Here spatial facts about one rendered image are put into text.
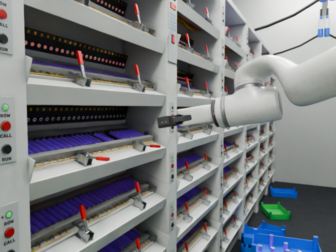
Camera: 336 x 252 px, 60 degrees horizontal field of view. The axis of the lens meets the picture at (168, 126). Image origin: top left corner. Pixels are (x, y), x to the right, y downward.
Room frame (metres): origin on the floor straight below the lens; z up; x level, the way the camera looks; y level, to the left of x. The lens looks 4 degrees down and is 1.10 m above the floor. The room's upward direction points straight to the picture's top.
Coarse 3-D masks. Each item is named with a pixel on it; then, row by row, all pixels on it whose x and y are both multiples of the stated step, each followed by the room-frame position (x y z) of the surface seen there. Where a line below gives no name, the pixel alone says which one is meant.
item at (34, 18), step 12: (24, 12) 0.80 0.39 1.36; (36, 12) 0.84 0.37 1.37; (24, 24) 0.80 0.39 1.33; (36, 24) 0.84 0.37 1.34; (48, 24) 0.87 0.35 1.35; (60, 24) 0.91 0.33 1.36; (72, 24) 0.96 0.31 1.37; (180, 24) 1.72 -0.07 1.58; (60, 36) 0.91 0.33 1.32; (72, 36) 0.96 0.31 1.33; (84, 36) 1.01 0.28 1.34; (96, 36) 1.06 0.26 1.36; (108, 36) 1.12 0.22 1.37; (108, 48) 1.12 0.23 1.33; (120, 48) 1.19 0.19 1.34; (180, 60) 1.72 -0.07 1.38
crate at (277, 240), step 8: (256, 232) 1.45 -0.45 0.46; (256, 240) 1.45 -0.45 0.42; (264, 240) 1.45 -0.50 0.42; (280, 240) 1.43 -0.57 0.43; (288, 240) 1.42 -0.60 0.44; (296, 240) 1.40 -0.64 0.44; (304, 240) 1.39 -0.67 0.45; (312, 240) 1.38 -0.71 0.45; (256, 248) 1.40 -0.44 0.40; (264, 248) 1.40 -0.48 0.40; (280, 248) 1.40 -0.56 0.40; (288, 248) 1.40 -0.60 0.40; (296, 248) 1.40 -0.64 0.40; (304, 248) 1.39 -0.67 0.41; (312, 248) 1.38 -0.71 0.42
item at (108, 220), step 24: (72, 192) 0.90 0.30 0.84; (96, 192) 0.95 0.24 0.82; (120, 192) 1.00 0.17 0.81; (144, 192) 1.10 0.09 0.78; (48, 216) 0.75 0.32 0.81; (72, 216) 0.78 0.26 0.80; (96, 216) 0.85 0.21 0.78; (120, 216) 0.89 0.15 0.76; (144, 216) 0.99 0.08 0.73; (48, 240) 0.70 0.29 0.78; (72, 240) 0.72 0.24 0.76; (96, 240) 0.75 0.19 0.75
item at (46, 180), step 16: (32, 128) 0.78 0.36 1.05; (48, 128) 0.83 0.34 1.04; (144, 128) 1.16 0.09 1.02; (160, 144) 1.12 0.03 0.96; (32, 160) 0.57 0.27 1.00; (96, 160) 0.78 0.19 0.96; (112, 160) 0.82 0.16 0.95; (128, 160) 0.89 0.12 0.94; (144, 160) 0.99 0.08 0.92; (32, 176) 0.60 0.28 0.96; (48, 176) 0.62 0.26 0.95; (64, 176) 0.66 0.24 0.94; (80, 176) 0.71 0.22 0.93; (96, 176) 0.77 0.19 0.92; (32, 192) 0.59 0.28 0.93; (48, 192) 0.63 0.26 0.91
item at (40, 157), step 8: (144, 136) 1.07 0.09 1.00; (152, 136) 1.11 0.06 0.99; (88, 144) 0.81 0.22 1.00; (96, 144) 0.83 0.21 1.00; (104, 144) 0.85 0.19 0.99; (112, 144) 0.89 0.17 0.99; (120, 144) 0.93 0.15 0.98; (128, 144) 0.96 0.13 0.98; (40, 152) 0.67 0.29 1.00; (48, 152) 0.68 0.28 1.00; (56, 152) 0.70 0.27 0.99; (64, 152) 0.72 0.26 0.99; (72, 152) 0.74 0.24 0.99; (104, 152) 0.83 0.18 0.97; (40, 160) 0.66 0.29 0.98; (48, 160) 0.67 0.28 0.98
